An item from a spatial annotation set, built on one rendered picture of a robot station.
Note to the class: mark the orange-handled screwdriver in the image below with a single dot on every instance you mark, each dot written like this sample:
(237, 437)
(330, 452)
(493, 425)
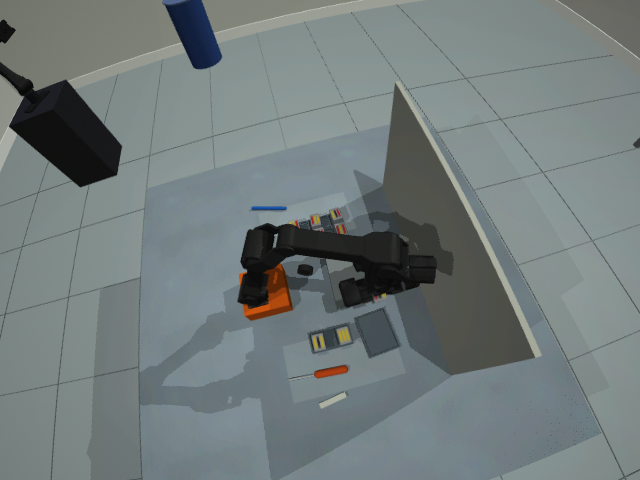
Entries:
(325, 372)

